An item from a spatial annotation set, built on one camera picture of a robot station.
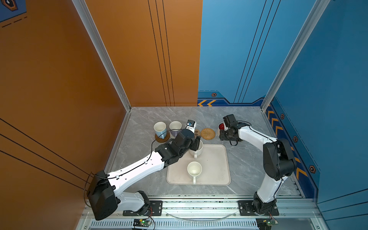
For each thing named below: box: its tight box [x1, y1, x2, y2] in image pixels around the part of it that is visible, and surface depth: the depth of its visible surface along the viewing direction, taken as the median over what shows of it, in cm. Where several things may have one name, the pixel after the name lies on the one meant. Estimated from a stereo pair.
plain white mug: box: [186, 161, 203, 185], surface depth 81 cm
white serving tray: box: [166, 144, 232, 186], surface depth 88 cm
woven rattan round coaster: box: [200, 127, 216, 140], surface depth 105 cm
